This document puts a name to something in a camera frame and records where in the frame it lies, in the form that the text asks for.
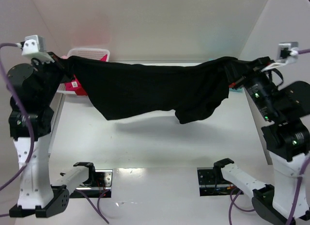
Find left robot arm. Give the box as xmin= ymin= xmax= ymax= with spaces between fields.
xmin=4 ymin=52 xmax=95 ymax=218

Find white plastic basket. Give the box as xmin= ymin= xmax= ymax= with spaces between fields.
xmin=57 ymin=48 xmax=111 ymax=96

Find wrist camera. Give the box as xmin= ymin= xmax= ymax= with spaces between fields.
xmin=17 ymin=35 xmax=54 ymax=63
xmin=261 ymin=42 xmax=299 ymax=72

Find purple cable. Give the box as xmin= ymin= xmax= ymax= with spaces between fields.
xmin=228 ymin=48 xmax=310 ymax=225
xmin=0 ymin=42 xmax=109 ymax=224

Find magenta t shirt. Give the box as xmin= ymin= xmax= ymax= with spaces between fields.
xmin=57 ymin=53 xmax=109 ymax=96

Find black t shirt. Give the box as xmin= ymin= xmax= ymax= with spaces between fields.
xmin=61 ymin=56 xmax=271 ymax=124

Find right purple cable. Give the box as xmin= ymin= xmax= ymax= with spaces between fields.
xmin=228 ymin=48 xmax=310 ymax=225

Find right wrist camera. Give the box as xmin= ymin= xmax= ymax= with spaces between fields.
xmin=261 ymin=42 xmax=299 ymax=72

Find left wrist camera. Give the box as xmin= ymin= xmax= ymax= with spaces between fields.
xmin=17 ymin=35 xmax=54 ymax=63

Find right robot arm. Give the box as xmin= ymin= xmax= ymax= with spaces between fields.
xmin=213 ymin=57 xmax=310 ymax=225

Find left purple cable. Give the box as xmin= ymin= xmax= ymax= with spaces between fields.
xmin=0 ymin=42 xmax=109 ymax=224

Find folded teal t shirt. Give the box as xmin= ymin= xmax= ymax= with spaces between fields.
xmin=229 ymin=88 xmax=243 ymax=93

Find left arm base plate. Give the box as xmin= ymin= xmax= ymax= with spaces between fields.
xmin=70 ymin=169 xmax=113 ymax=199

